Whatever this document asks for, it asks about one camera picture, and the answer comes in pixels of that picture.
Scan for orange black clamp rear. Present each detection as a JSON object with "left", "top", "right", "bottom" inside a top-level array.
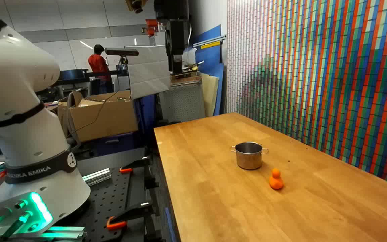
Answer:
[{"left": 119, "top": 155, "right": 151, "bottom": 173}]

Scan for white panel board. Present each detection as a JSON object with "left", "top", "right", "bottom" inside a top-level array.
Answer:
[{"left": 128, "top": 45, "right": 171, "bottom": 99}]

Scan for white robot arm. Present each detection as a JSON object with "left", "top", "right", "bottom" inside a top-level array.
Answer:
[{"left": 0, "top": 18, "right": 91, "bottom": 239}]

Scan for blue foam board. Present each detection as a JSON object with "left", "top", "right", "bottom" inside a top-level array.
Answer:
[{"left": 194, "top": 25, "right": 225, "bottom": 114}]

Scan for small steel pot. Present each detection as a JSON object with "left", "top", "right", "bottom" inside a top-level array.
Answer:
[{"left": 236, "top": 141, "right": 265, "bottom": 170}]

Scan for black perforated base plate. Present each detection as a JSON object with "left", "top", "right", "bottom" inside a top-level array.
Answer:
[{"left": 64, "top": 165, "right": 152, "bottom": 242}]

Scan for orange black clamp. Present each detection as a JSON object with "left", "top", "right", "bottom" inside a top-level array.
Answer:
[
  {"left": 107, "top": 201, "right": 154, "bottom": 231},
  {"left": 119, "top": 155, "right": 151, "bottom": 173}
]

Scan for person in red shirt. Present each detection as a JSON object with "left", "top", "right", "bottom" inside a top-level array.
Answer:
[{"left": 88, "top": 44, "right": 113, "bottom": 94}]

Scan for cardboard box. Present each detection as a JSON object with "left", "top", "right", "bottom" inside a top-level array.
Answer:
[{"left": 58, "top": 91, "right": 139, "bottom": 142}]

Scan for aluminium extrusion bar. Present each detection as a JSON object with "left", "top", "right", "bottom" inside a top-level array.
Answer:
[{"left": 84, "top": 168, "right": 112, "bottom": 185}]

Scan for orange black clamp front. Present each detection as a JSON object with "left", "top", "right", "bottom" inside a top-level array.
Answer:
[{"left": 107, "top": 201, "right": 154, "bottom": 231}]

